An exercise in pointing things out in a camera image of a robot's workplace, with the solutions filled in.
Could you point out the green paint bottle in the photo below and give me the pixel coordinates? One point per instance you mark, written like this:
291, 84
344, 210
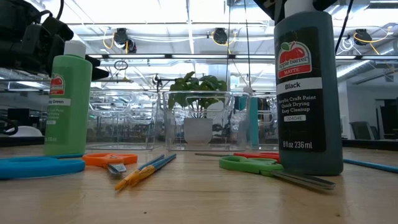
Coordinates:
70, 124

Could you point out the black aluminium table frame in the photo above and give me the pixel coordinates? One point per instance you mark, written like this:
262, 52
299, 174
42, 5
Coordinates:
21, 141

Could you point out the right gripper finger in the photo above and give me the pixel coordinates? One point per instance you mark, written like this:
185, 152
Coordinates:
321, 3
273, 7

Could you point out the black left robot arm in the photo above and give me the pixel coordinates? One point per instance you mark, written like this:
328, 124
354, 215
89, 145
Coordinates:
9, 18

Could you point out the teal paint bottle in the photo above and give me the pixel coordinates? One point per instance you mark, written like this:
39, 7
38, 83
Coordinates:
253, 124

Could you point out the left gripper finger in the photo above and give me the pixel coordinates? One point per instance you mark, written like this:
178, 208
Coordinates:
99, 74
94, 61

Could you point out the dark office chair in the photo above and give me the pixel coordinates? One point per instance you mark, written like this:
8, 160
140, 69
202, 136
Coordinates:
362, 130

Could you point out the black paint bottle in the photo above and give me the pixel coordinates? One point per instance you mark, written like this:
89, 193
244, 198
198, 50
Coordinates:
332, 93

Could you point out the clear plastic bin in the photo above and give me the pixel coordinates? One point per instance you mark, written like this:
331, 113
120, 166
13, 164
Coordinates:
146, 137
174, 137
267, 137

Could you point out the potted green plant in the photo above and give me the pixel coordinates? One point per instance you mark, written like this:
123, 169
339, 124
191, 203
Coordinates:
192, 84

